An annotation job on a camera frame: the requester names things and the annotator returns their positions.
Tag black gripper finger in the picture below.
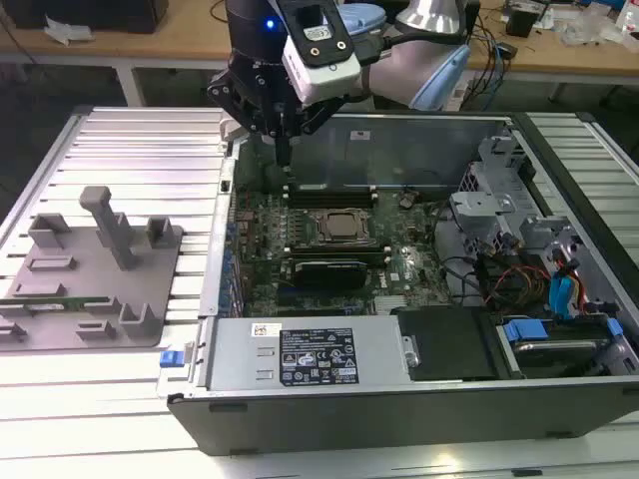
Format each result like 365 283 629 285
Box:
283 94 345 168
206 72 285 167

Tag green RAM stick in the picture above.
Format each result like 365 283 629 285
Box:
287 180 374 194
0 294 114 311

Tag wooden workbench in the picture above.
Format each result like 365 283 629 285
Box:
0 0 639 77

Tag metal socket cover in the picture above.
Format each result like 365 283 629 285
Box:
313 208 379 246

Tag silver CPU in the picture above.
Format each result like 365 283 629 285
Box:
326 213 369 239

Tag black graphics card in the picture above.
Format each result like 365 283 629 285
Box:
291 257 369 292

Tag green motherboard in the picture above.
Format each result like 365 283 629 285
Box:
231 149 453 318

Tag black equipment box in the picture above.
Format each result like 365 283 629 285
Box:
9 0 170 35

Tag crumpled white paper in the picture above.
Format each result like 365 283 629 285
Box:
43 13 95 47

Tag silver chipset heatsink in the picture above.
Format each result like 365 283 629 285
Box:
372 295 406 316

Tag grey metal drive cage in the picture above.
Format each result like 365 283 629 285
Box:
447 133 586 261

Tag small black device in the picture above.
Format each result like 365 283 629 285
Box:
505 3 539 37

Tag grey parts rack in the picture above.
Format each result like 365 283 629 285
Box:
0 185 187 353

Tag black power supply label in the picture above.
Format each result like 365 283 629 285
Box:
278 327 359 387

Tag silver power supply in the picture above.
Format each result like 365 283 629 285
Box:
203 315 416 394

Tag black drive bay cover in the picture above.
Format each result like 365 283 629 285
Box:
390 305 501 384

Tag clear plastic bags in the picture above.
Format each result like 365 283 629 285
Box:
560 13 639 50

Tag open black PC case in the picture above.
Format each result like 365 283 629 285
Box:
157 109 639 458

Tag hard disk in blue carrier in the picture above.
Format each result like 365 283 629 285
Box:
495 312 626 381

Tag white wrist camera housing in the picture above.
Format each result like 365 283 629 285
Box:
281 35 362 107

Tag thick black camera cable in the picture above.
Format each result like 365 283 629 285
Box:
355 27 471 67

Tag blue cable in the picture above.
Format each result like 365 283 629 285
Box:
477 28 506 102

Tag black wire bundle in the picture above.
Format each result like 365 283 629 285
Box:
432 208 501 306

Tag red and yellow wires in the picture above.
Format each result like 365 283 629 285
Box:
484 265 551 306

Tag blue flat data wire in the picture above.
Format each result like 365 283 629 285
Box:
547 242 586 321

